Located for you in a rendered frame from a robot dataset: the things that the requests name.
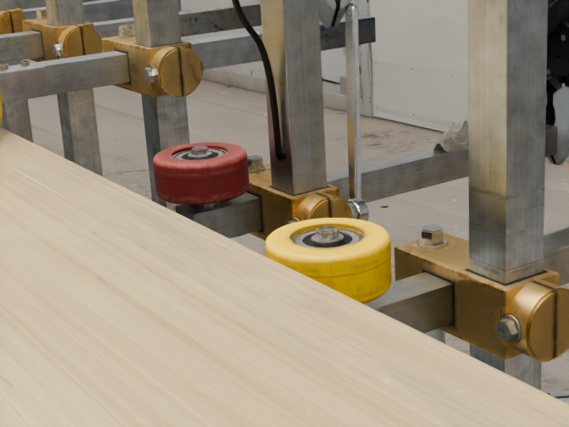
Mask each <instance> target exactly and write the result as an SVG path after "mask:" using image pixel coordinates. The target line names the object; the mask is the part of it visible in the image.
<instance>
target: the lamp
mask: <svg viewBox="0 0 569 427"><path fill-rule="evenodd" d="M232 3H233V5H234V8H235V12H236V13H237V15H238V17H239V19H240V22H241V23H242V24H243V26H244V27H245V29H246V30H247V32H248V33H249V34H250V35H251V37H252V38H253V39H254V41H255V43H256V44H257V47H258V49H259V52H260V54H261V57H262V62H263V66H264V69H265V74H266V77H267V83H268V92H269V97H270V104H271V111H272V119H273V136H274V147H275V155H276V158H277V159H278V160H279V161H282V160H285V158H286V152H285V150H284V149H283V148H282V147H281V140H280V129H279V112H278V105H277V99H276V92H275V87H274V82H273V74H272V70H271V66H270V63H269V59H268V54H267V51H266V49H265V46H264V45H263V42H262V40H261V38H260V36H259V35H258V34H257V33H256V32H255V30H254V29H253V28H252V27H251V25H250V23H249V22H248V20H247V19H246V17H245V15H244V13H243V11H242V8H241V6H240V2H239V0H232Z"/></svg>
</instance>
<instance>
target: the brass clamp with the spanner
mask: <svg viewBox="0 0 569 427"><path fill-rule="evenodd" d="M263 166H264V167H265V170H264V171H263V172H259V173H249V189H248V190H247V192H248V193H250V194H252V195H254V196H257V197H260V204H261V217H262V229H261V230H258V231H254V232H251V233H250V234H252V235H254V236H256V237H258V238H261V239H263V240H264V241H266V239H267V238H268V236H269V235H270V234H271V233H272V232H273V231H275V230H277V229H278V228H280V227H282V226H285V225H288V224H292V223H295V222H299V221H303V220H308V219H322V218H347V219H353V213H352V211H351V207H350V206H349V204H348V203H347V202H346V201H345V200H343V199H341V198H340V189H339V187H336V186H332V185H330V184H327V187H324V188H320V189H316V190H312V191H306V192H303V193H299V194H295V195H292V194H290V193H288V192H286V191H281V190H280V189H277V188H275V187H272V180H271V166H270V164H269V163H266V164H263Z"/></svg>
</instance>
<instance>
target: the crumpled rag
mask: <svg viewBox="0 0 569 427"><path fill-rule="evenodd" d="M434 144H435V145H436V147H435V148H434V149H437V148H439V147H440V146H442V148H444V150H445V151H447V152H448V151H450V150H451V151H454V152H455V151H457V150H458V151H460V150H463V151H464V149H465V151H466V149H468V122H467V121H463V122H462V123H461V122H460V123H459V124H458V125H451V126H450V128H449V129H448V130H447V131H446V132H445V133H444V134H443V135H442V136H440V137H439V138H438V139H437V140H436V142H435V143H434Z"/></svg>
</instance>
